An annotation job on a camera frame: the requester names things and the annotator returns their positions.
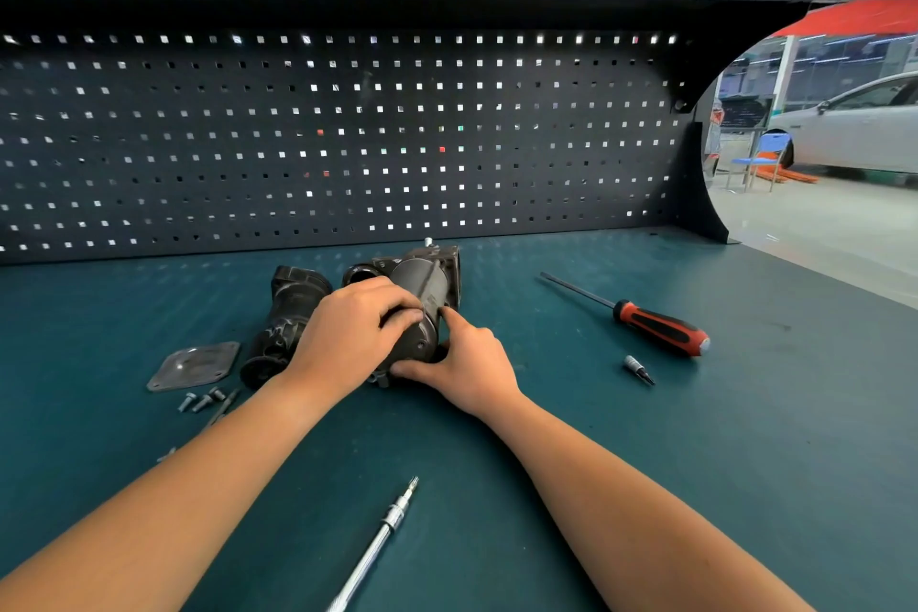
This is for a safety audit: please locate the person's right hand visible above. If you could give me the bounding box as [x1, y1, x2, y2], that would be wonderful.
[391, 306, 525, 420]

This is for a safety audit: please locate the person's left hand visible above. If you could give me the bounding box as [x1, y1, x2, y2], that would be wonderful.
[283, 276, 426, 409]

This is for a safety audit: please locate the dark grey starter motor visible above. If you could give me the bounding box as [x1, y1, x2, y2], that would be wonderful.
[341, 238, 462, 389]

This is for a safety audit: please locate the person's left forearm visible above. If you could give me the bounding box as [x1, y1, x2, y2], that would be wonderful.
[0, 369, 337, 612]

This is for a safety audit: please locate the person's right forearm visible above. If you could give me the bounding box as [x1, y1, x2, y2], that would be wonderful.
[493, 392, 817, 612]

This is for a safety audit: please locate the black ribbed housing part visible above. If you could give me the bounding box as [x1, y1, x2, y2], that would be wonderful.
[240, 265, 334, 391]

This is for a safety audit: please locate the chrome ratchet extension bar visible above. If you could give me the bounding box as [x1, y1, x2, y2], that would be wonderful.
[326, 477, 420, 612]

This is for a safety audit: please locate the dark perforated pegboard panel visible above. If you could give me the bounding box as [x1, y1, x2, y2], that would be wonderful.
[0, 0, 741, 267]

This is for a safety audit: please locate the grey metal cover plate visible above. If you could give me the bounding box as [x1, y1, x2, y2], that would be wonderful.
[146, 341, 242, 394]

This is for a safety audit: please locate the small chrome socket bit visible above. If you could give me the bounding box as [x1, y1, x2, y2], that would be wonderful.
[623, 355, 657, 389]

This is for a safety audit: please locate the red and black screwdriver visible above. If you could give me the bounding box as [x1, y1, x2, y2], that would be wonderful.
[539, 272, 711, 359]

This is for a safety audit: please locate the blue chair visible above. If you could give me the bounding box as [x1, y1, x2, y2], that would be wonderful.
[725, 131, 793, 194]

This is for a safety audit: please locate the orange floor ramp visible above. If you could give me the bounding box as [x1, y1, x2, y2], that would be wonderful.
[755, 162, 820, 186]

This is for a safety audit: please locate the white car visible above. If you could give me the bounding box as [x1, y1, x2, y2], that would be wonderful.
[766, 71, 918, 178]

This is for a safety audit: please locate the red canopy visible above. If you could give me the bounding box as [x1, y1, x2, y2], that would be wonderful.
[773, 0, 918, 39]

